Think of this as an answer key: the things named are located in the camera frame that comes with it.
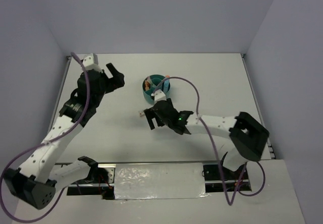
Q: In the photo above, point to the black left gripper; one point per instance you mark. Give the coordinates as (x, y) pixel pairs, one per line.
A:
(117, 81)

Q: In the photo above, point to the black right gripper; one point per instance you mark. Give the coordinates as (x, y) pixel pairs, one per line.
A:
(151, 114)

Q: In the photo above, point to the white staple box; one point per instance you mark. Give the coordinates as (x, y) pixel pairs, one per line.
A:
(141, 113)

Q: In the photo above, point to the blue highlighter marker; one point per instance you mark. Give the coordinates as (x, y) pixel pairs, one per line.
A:
(166, 85)

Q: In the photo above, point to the orange capsule correction tape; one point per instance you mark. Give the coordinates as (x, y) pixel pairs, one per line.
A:
(146, 85)

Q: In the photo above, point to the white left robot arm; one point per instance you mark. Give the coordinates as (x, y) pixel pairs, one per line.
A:
(34, 181)

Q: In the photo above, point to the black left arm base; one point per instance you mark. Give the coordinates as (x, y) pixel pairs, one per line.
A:
(101, 184)

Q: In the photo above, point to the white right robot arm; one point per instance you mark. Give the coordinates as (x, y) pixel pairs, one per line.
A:
(248, 136)

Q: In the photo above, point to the teal round divided organizer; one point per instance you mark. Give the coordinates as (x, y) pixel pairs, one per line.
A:
(156, 80)

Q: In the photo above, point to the silver foil tape sheet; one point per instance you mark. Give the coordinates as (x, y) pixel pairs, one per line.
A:
(159, 181)

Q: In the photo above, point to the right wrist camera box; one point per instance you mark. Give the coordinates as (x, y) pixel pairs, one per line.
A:
(158, 95)

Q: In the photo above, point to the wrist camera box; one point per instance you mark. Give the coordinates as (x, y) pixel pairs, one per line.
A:
(158, 95)
(90, 62)

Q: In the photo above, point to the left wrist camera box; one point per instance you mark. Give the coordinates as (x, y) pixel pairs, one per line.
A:
(90, 62)

